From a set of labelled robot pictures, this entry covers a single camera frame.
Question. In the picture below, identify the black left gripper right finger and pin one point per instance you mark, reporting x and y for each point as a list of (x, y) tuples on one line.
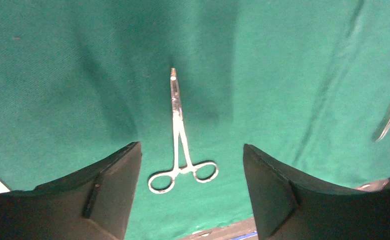
[(290, 204)]

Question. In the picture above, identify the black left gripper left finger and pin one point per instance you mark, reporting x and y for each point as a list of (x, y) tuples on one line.
[(92, 203)]

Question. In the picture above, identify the steel ring-handled hemostat clamp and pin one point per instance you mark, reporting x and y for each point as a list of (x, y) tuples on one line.
[(180, 140)]

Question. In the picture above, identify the green surgical drape cloth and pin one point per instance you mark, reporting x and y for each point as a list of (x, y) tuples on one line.
[(307, 82)]

